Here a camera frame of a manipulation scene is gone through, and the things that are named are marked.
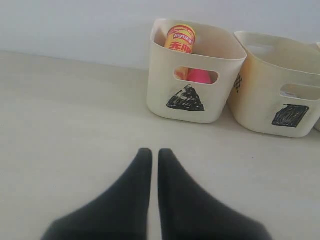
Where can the cream bin triangle mark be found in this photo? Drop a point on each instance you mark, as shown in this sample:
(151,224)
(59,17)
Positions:
(215,51)

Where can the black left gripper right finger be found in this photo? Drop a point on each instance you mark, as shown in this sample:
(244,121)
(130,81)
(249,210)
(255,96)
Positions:
(188,212)

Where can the yellow Lay's chips can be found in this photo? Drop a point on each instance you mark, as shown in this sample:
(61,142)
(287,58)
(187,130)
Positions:
(181,42)

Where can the blue white milk carton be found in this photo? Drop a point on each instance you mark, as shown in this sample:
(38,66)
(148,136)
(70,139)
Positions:
(288,94)

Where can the cream bin square mark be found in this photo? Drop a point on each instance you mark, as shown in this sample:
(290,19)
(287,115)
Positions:
(274,64)

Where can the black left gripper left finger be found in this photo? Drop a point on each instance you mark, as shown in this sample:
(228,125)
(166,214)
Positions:
(120,213)

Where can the pink Lay's chips can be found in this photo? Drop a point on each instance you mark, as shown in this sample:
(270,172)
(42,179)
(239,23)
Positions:
(199,76)

